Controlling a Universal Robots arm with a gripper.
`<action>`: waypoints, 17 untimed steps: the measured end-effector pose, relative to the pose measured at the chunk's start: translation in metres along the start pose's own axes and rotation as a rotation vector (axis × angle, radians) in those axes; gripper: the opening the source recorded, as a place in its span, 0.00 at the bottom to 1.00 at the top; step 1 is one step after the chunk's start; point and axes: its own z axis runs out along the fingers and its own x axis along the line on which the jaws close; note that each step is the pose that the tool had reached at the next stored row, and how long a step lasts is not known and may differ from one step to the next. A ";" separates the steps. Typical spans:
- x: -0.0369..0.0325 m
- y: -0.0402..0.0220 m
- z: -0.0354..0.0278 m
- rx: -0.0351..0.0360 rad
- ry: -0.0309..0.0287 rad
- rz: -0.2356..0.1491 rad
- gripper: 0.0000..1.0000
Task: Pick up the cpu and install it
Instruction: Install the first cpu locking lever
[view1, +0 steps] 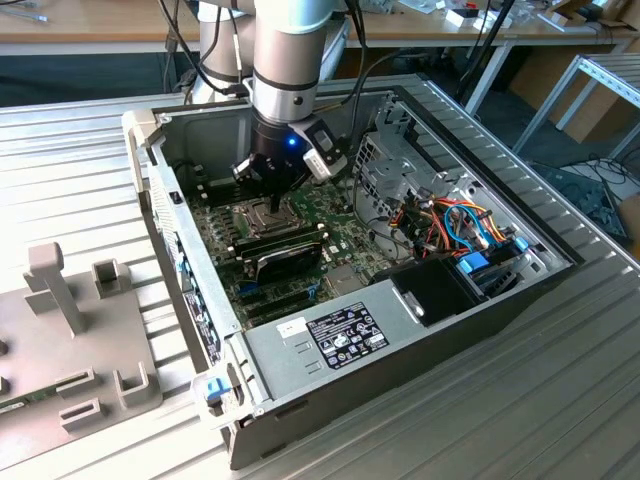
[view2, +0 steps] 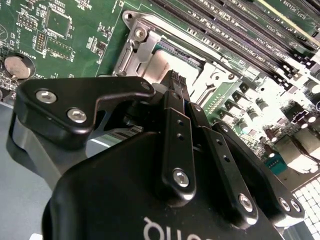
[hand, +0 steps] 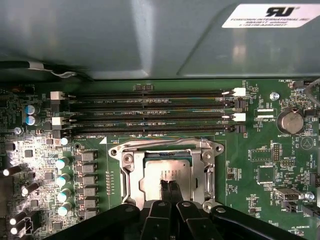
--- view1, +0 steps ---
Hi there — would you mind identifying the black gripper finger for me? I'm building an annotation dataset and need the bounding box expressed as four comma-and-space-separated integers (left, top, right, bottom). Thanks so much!
229, 153, 284, 214

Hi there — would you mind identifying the silver CPU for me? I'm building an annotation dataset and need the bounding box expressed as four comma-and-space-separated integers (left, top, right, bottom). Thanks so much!
252, 205, 284, 230

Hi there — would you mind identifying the metal socket cover frame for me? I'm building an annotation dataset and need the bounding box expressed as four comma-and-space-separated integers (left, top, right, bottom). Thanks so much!
238, 198, 297, 236

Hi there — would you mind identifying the CPU socket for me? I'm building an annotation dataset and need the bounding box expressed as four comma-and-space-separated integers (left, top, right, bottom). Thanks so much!
234, 197, 301, 240

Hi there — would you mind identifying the green RAM stick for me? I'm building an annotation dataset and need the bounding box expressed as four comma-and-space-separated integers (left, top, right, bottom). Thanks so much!
238, 230, 325, 260
0, 388, 59, 417

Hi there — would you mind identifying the graphics card with black cooler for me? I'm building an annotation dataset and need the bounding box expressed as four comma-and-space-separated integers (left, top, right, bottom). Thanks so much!
249, 242, 325, 287

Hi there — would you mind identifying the green motherboard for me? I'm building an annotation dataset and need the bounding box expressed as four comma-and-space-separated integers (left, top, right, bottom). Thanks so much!
188, 167, 419, 332

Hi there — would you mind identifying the silver metal disk bay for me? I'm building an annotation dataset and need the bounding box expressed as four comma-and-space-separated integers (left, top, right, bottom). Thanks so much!
349, 92, 484, 224

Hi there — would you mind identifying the black expansion slot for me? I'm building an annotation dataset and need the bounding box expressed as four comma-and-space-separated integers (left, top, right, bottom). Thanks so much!
243, 288, 311, 315
248, 298, 316, 327

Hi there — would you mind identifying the silver chipset heatsink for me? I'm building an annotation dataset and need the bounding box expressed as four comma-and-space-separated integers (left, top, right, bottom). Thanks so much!
325, 266, 367, 300

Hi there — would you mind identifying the grey power supply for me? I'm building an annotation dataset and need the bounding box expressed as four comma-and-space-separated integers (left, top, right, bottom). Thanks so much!
241, 277, 432, 404

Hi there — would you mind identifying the blue case latch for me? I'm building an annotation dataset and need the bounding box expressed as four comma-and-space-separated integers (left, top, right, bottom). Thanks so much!
203, 378, 229, 407

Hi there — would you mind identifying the small white box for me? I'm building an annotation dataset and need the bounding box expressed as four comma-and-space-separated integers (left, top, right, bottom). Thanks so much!
444, 9, 481, 30

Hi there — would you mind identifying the blue disk carrier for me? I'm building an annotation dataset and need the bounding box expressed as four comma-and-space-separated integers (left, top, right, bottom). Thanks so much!
453, 234, 532, 301

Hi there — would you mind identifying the black stand pole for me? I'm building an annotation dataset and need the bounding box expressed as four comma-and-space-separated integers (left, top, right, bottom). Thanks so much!
452, 0, 516, 109

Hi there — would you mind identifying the grey parts rack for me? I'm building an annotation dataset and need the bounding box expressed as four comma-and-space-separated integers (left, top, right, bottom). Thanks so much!
0, 242, 164, 459

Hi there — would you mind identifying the brown cardboard box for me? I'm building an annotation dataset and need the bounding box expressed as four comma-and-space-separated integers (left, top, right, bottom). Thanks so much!
563, 92, 640, 146
615, 193, 640, 247
508, 47, 581, 111

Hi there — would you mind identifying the open PC case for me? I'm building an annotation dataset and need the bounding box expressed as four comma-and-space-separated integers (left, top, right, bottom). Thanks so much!
122, 83, 586, 471

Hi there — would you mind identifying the long wooden desk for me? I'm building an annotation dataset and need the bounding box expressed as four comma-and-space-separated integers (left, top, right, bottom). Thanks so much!
0, 0, 640, 56

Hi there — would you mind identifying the open flat cardboard box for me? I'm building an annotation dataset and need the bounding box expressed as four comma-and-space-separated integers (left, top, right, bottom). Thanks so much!
537, 0, 631, 31

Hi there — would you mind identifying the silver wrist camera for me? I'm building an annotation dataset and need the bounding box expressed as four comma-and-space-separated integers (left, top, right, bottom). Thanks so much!
302, 117, 349, 182

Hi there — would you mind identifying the black camera bracket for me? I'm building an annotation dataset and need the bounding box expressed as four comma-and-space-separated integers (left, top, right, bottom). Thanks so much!
309, 119, 349, 166

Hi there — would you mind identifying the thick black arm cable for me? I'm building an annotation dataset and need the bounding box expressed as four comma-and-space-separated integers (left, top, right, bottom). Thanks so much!
309, 0, 401, 146

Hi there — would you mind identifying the thin black cable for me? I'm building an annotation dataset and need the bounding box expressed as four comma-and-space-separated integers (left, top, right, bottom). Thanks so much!
157, 0, 251, 104

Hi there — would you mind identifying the multicolour power wire bundle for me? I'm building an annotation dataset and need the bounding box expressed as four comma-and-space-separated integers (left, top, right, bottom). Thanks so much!
389, 197, 509, 259

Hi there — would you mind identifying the blue data wire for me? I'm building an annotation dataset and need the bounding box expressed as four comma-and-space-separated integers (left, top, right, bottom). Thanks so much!
443, 202, 494, 251

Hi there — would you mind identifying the aluminium profile frame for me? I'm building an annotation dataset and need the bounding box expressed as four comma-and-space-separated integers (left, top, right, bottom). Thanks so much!
512, 52, 640, 164

